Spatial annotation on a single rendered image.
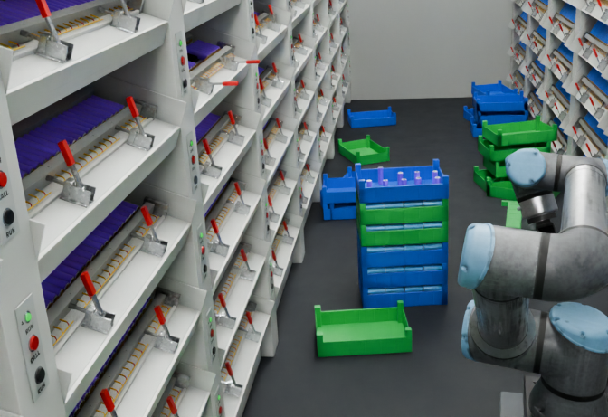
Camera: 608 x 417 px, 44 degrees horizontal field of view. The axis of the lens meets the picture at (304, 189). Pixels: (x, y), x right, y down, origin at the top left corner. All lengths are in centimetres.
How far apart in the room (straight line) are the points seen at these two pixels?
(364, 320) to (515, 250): 138
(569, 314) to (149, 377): 101
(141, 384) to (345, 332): 129
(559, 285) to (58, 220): 79
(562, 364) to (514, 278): 61
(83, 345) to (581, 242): 81
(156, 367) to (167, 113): 47
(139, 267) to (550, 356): 100
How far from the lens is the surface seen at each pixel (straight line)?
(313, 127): 362
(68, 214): 106
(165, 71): 146
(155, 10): 145
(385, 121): 506
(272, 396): 231
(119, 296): 126
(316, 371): 240
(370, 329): 260
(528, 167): 186
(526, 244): 133
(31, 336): 94
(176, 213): 154
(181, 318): 158
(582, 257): 134
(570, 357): 189
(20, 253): 91
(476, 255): 132
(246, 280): 216
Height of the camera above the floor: 131
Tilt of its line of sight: 20 degrees down
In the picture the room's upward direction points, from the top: 3 degrees counter-clockwise
